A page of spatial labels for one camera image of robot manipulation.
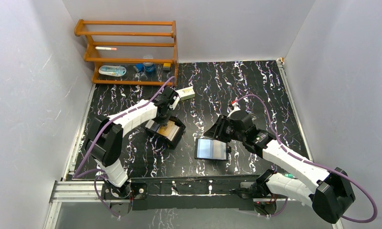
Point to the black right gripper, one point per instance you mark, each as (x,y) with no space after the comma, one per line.
(217,129)

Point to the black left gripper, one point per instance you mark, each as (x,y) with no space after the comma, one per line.
(165,118)

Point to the black card holder box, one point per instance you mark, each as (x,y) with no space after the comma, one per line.
(171,132)

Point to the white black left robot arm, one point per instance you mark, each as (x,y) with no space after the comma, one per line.
(104,140)

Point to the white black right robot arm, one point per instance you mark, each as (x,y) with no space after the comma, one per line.
(328,194)

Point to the white green red carton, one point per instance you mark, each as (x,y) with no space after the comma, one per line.
(186,93)

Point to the small yellow black block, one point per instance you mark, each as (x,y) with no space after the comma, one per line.
(167,67)

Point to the blue jar clear lid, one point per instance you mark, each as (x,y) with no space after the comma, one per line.
(148,63)

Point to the small blue block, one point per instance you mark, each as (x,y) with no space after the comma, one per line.
(139,67)

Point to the blue white plastic package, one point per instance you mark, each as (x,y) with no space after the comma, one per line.
(112,70)

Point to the wooden shelf rack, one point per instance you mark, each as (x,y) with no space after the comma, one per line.
(133,40)

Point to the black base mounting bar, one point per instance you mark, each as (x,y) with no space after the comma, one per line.
(194,193)

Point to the white pink marker pen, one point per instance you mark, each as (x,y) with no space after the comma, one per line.
(105,48)

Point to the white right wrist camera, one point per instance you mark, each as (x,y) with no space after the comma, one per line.
(233,106)

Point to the aluminium frame rail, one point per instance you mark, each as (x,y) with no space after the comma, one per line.
(69,191)

